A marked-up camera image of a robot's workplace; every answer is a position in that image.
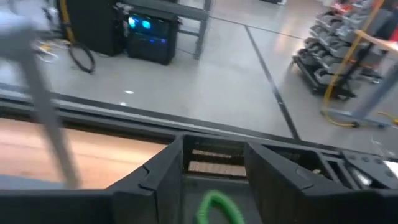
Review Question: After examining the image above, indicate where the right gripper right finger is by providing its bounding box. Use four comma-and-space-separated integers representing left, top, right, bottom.
244, 141, 398, 224

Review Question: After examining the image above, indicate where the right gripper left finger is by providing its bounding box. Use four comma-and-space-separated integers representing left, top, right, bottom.
0, 136, 185, 224

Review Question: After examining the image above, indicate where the green coil ring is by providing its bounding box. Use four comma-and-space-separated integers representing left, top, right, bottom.
195, 190, 247, 224

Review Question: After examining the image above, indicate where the grey perforated metal shelf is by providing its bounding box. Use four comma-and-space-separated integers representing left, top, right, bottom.
0, 14, 84, 190

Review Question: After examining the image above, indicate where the black computer tower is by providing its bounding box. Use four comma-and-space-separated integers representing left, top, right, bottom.
126, 11, 180, 67

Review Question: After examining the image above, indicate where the grey bin rack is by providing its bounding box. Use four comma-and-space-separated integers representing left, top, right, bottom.
291, 2, 385, 102

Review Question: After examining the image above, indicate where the black cabinet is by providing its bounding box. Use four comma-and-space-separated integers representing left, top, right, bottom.
63, 0, 127, 57

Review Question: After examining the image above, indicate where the grey table leg frame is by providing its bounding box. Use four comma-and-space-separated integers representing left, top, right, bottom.
322, 60, 398, 130

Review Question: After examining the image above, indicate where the yellow floor cable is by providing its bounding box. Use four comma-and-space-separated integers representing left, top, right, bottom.
320, 0, 398, 129

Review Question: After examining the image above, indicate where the black coiled floor cable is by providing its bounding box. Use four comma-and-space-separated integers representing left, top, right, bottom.
67, 40, 96, 75

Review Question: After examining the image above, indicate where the white floor cable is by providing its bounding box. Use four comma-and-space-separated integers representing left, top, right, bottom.
32, 39, 62, 65

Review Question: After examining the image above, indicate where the yellow hanging cable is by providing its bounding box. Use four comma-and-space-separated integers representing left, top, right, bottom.
58, 0, 76, 45

